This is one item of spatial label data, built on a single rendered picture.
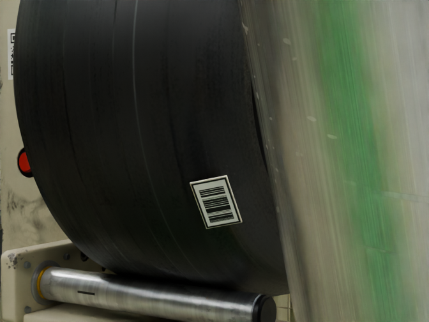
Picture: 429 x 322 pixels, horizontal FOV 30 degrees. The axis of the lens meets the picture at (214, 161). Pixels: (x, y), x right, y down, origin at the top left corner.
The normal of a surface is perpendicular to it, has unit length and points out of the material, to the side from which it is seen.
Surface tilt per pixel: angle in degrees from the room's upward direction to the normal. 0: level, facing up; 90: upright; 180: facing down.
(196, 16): 82
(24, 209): 90
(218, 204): 119
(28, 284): 90
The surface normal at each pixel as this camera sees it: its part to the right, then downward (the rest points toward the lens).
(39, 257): 0.84, 0.03
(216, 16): 0.18, -0.08
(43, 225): -0.54, 0.04
